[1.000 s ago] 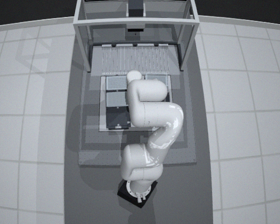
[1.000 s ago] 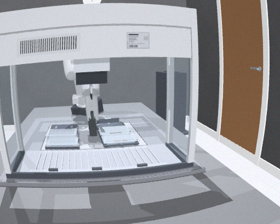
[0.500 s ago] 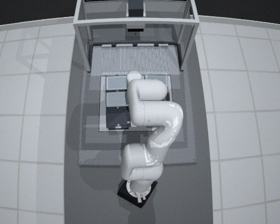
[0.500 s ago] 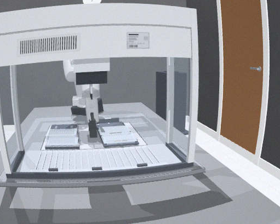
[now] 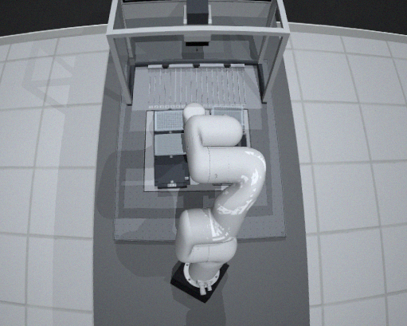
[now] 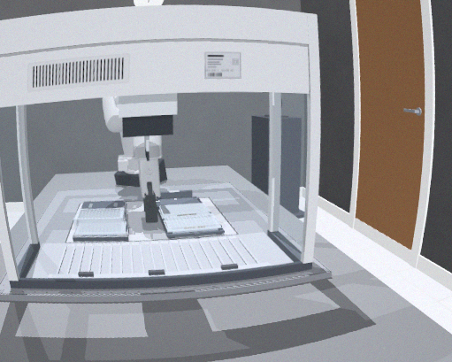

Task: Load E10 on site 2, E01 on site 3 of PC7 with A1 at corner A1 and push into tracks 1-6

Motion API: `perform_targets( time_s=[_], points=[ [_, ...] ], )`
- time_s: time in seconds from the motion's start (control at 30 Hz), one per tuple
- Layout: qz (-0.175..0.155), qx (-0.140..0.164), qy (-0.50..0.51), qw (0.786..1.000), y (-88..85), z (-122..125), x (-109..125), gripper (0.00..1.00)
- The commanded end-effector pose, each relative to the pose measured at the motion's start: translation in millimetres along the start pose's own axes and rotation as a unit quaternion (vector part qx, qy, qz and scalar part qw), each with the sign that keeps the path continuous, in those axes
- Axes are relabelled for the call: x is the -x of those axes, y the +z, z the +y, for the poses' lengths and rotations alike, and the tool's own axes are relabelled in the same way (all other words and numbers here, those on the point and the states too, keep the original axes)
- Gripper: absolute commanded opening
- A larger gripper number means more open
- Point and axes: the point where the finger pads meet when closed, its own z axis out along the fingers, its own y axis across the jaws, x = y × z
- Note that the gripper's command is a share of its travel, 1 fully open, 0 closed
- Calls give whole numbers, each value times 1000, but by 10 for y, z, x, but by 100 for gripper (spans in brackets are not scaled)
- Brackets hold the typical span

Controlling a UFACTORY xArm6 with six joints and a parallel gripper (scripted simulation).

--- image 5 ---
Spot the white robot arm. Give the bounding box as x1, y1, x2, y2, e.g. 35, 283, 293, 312
174, 102, 266, 295

